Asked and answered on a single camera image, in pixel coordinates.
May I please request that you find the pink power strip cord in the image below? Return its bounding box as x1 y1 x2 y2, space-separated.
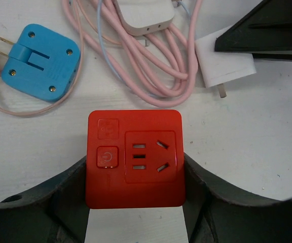
61 0 203 108

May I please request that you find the white usb charger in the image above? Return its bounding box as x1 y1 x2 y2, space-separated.
195 27 257 98

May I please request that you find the blue plug adapter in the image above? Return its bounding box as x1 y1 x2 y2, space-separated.
1 24 80 103

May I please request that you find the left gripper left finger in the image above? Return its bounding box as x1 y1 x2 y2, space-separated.
0 157 90 242

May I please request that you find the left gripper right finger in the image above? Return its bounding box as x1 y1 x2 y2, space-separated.
182 155 292 242

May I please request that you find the red cube adapter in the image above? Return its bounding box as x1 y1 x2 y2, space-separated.
85 110 186 209

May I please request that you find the white plug adapter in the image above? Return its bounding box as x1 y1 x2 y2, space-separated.
114 0 175 36

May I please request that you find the thin pink charger cable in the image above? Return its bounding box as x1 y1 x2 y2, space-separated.
0 0 121 118

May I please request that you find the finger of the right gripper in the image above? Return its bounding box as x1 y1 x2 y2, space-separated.
214 0 292 61

